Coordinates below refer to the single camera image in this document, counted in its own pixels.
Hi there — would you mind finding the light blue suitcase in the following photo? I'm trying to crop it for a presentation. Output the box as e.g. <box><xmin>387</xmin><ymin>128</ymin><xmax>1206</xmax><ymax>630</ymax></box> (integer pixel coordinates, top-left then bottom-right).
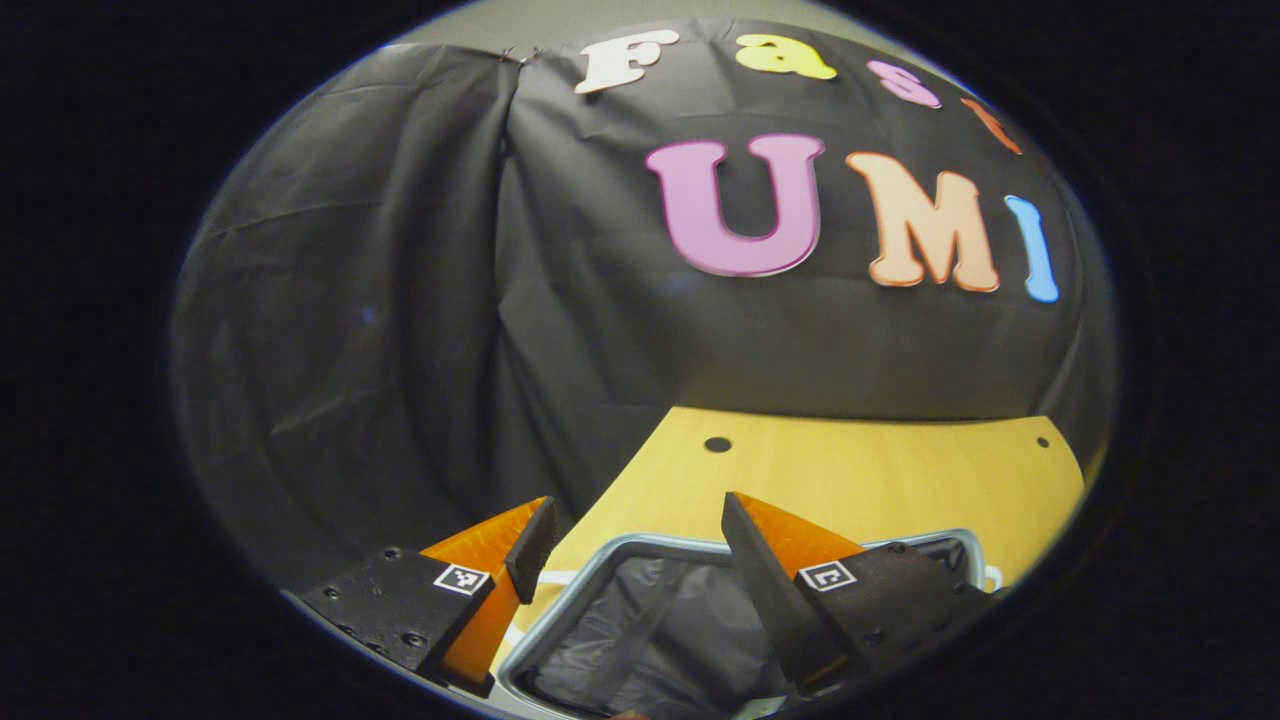
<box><xmin>495</xmin><ymin>530</ymin><xmax>1004</xmax><ymax>720</ymax></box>

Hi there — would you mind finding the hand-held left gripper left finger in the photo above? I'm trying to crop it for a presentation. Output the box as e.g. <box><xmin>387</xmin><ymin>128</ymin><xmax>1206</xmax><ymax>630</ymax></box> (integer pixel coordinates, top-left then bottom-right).
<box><xmin>300</xmin><ymin>495</ymin><xmax>561</xmax><ymax>699</ymax></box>

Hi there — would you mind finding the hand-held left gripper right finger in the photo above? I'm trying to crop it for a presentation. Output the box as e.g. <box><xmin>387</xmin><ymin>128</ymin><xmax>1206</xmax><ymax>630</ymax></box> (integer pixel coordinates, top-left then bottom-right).
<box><xmin>722</xmin><ymin>490</ymin><xmax>1001</xmax><ymax>701</ymax></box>

